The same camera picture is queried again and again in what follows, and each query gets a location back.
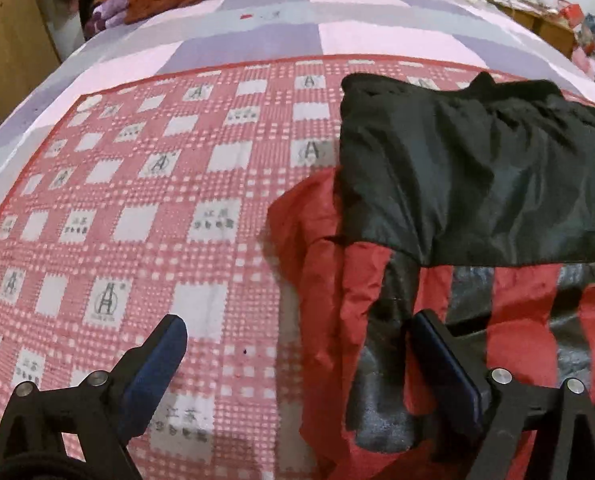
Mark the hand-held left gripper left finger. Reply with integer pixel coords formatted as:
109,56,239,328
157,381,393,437
0,314,188,480

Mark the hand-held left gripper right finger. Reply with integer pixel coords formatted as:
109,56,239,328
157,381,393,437
411,308,595,480

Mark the red and black jacket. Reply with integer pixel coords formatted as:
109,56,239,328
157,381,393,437
268,71,595,480

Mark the red checkered blanket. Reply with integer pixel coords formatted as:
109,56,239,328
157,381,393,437
0,54,595,480

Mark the wooden nightstand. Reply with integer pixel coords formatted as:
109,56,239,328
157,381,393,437
492,0,578,56

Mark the wooden wardrobe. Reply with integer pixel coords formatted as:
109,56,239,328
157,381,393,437
0,0,61,146

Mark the purple and pink checked bedsheet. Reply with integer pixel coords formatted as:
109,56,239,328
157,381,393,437
0,0,595,201

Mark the dark cloth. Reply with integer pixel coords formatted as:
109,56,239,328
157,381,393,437
79,0,106,41

